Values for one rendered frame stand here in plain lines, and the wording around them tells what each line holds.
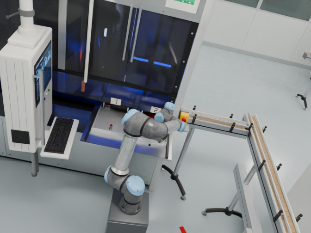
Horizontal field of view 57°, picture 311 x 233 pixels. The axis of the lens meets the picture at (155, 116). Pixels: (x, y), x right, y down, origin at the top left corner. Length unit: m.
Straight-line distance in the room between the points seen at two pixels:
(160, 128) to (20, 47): 0.95
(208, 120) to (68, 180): 1.52
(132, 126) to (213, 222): 1.75
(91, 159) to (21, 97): 1.19
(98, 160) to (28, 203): 0.72
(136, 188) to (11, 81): 0.97
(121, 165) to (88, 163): 1.20
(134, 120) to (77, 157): 1.41
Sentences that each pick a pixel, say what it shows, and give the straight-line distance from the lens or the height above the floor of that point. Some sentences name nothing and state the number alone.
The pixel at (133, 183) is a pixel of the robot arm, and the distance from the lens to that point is 1.78.
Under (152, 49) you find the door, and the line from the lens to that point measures 2.15.
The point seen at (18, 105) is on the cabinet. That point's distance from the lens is 1.97.
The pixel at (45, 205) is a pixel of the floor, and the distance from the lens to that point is 2.92.
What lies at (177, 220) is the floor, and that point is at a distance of 2.97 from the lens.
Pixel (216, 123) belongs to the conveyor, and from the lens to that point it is 2.66.
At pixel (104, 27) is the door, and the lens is 2.15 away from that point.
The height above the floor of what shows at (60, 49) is 1.38.
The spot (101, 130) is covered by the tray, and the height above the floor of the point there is 0.91.
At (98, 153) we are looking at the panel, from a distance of 2.81.
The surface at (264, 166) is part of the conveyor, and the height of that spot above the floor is 0.93.
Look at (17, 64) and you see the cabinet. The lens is 1.81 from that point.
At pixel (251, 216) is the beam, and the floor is 0.55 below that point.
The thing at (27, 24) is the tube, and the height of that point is 1.66.
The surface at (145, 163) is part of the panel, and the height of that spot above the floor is 0.38.
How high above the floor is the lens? 2.37
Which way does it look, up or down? 36 degrees down
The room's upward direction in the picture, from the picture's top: 15 degrees clockwise
